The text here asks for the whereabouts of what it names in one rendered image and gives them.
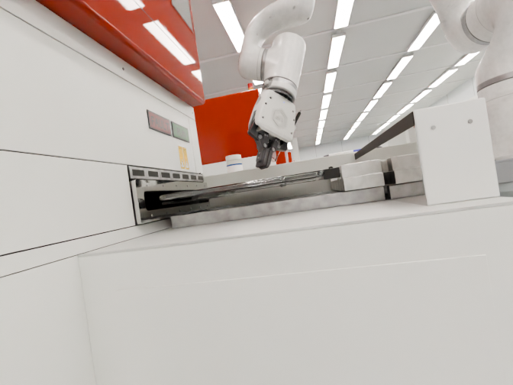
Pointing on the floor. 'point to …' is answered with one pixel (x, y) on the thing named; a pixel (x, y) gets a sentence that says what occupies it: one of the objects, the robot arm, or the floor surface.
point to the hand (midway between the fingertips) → (263, 159)
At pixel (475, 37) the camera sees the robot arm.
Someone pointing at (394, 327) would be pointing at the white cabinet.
